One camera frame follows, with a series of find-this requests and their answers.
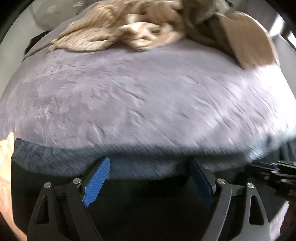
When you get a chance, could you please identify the black pants with blue lining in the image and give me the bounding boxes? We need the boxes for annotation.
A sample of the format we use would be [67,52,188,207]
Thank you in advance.
[11,138,256,240]

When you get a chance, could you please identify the person's left hand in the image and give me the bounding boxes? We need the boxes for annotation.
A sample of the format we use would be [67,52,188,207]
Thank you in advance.
[0,132,27,240]

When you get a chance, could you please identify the lavender plush bed blanket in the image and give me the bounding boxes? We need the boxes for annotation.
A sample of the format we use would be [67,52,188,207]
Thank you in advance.
[0,4,296,241]

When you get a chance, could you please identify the brown pillow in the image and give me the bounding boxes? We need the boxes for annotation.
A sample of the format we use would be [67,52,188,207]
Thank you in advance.
[209,11,279,69]

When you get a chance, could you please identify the beige striped cloth pile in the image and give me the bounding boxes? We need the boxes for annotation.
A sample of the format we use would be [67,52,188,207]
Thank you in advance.
[49,1,230,52]

